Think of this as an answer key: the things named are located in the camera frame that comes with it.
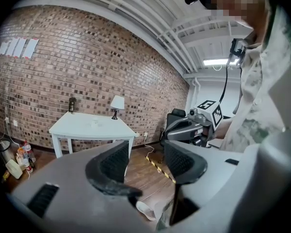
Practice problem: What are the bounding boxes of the white table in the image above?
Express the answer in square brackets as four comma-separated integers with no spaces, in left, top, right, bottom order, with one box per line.
[48,111,140,159]

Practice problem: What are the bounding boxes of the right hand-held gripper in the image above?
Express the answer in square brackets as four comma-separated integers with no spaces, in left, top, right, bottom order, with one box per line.
[164,100,224,147]

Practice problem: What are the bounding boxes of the camouflage shirt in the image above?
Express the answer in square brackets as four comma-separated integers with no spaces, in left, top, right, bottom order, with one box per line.
[219,3,291,155]

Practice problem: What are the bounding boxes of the camouflage shorts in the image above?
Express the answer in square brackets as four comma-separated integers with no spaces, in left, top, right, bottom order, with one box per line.
[156,198,176,233]

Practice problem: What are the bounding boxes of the yellow black hazard tape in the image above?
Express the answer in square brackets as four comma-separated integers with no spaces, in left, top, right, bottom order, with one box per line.
[145,155,177,184]

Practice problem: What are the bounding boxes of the silver kettle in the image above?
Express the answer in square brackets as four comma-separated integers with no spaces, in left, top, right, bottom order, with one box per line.
[0,139,12,160]

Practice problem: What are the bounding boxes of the black chest device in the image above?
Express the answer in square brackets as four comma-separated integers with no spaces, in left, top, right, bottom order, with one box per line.
[229,38,247,67]

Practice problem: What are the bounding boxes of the white shoe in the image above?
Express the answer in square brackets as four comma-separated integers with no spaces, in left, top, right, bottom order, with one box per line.
[135,201,157,221]

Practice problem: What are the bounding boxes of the white power cable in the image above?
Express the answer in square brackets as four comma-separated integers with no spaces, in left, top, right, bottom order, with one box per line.
[144,136,156,158]

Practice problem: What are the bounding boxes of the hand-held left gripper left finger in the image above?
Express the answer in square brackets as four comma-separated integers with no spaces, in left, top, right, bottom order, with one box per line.
[8,140,158,233]

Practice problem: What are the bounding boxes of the white bottle red cap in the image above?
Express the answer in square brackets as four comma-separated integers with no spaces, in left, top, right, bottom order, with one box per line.
[21,158,34,173]

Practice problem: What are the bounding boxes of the rectangular ceiling light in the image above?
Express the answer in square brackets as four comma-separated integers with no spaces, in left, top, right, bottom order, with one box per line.
[203,58,241,67]

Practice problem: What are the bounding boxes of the cream plastic jerrycan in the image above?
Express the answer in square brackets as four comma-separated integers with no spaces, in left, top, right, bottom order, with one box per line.
[5,159,23,180]

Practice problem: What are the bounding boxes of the black device cable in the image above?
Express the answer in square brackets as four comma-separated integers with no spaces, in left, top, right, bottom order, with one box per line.
[219,57,243,114]

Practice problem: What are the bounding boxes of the person's head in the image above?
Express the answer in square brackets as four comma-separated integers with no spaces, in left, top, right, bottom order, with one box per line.
[208,0,266,29]

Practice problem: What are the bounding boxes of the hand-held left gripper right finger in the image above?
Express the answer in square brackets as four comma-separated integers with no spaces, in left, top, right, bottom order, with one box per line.
[163,139,249,233]

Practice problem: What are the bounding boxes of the black office chair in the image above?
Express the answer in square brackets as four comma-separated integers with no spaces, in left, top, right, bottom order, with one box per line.
[159,108,188,165]

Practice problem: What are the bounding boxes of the person's right forearm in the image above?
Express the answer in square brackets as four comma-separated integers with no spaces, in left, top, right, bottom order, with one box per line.
[214,117,234,139]

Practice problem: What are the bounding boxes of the white shade table lamp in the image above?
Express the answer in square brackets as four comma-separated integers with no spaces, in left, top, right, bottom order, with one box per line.
[110,95,125,120]

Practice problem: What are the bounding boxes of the black patterned vase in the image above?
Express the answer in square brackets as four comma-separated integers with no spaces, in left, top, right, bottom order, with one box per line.
[68,97,77,114]

